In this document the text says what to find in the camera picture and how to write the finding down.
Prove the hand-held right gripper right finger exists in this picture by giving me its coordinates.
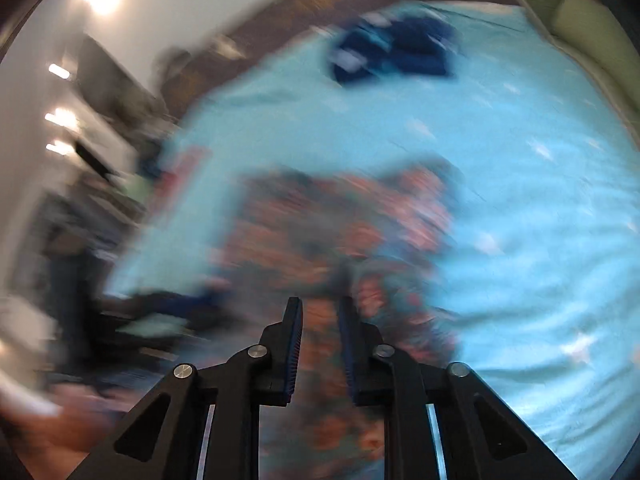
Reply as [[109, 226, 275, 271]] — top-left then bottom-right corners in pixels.
[[337, 297, 576, 480]]

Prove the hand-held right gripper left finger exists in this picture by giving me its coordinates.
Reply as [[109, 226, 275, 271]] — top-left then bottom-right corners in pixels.
[[67, 297, 304, 480]]

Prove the floral print cloth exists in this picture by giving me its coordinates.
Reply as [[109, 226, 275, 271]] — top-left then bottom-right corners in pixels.
[[215, 157, 466, 480]]

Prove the light blue star blanket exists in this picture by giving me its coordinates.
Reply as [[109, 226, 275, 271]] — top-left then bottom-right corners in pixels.
[[105, 0, 640, 480]]

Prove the person's left forearm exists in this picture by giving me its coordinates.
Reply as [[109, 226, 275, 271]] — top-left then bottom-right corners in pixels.
[[0, 382, 133, 466]]

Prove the navy star print cloth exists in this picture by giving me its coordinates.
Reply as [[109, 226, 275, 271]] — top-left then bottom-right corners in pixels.
[[327, 12, 458, 86]]

